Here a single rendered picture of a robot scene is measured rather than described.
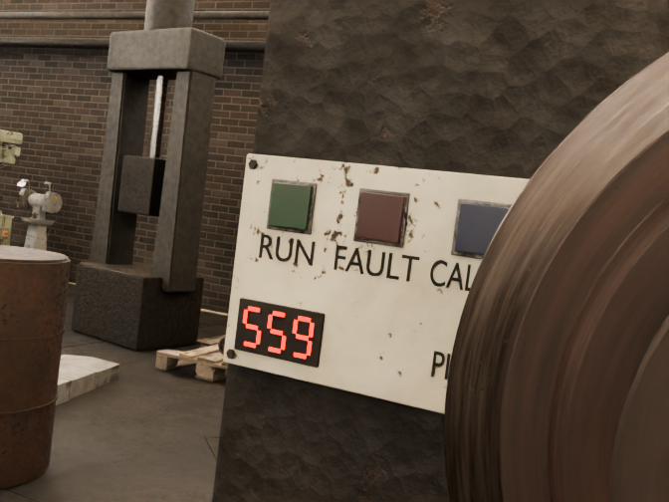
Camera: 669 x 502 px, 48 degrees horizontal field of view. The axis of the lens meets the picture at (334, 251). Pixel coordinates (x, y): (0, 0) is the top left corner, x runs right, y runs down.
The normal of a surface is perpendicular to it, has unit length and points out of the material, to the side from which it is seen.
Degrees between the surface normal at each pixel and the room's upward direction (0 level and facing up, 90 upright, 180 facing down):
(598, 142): 90
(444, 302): 90
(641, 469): 90
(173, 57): 90
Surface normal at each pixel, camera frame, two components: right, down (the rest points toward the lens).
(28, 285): 0.77, 0.13
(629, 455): -0.43, 0.00
